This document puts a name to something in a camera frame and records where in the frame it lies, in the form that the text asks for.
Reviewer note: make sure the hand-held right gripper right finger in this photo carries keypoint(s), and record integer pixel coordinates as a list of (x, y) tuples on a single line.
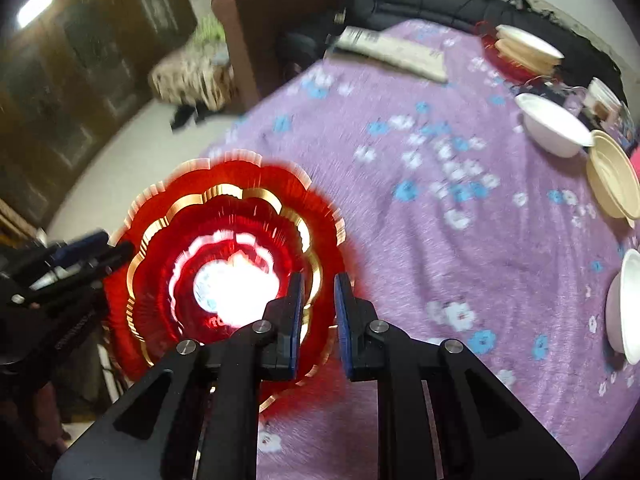
[(342, 317)]

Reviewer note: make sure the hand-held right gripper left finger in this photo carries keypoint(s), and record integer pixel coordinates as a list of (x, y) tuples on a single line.
[(298, 305)]

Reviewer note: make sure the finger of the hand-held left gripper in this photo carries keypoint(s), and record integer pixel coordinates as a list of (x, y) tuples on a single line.
[(102, 260), (80, 247)]

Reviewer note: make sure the red gold-trimmed scalloped plate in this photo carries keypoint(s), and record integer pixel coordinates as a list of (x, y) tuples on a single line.
[(200, 230)]

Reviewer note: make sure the stack of cream bowls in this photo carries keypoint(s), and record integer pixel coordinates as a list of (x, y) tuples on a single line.
[(530, 47)]

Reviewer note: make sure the purple floral blanket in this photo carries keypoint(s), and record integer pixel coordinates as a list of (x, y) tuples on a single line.
[(425, 240)]

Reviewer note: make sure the dark wooden cabinet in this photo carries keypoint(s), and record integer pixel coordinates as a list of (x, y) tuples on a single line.
[(75, 90)]

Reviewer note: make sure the black shoe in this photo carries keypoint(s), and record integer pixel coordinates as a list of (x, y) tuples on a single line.
[(184, 116)]

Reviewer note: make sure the ceiling light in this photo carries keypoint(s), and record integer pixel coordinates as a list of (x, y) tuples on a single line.
[(35, 5)]

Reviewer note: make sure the brown armchair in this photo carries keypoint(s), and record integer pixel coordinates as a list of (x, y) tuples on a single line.
[(270, 25)]

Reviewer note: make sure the white bowl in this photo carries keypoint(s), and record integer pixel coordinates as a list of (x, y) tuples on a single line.
[(552, 127), (625, 305)]

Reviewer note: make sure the cream bowl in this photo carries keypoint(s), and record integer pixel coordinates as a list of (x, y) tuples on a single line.
[(612, 182)]

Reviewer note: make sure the clear glass jar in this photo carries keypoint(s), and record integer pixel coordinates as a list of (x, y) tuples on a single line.
[(574, 99)]

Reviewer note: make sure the black sofa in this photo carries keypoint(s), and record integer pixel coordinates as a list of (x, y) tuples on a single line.
[(450, 2)]

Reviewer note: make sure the white container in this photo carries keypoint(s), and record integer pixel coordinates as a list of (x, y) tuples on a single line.
[(604, 100)]

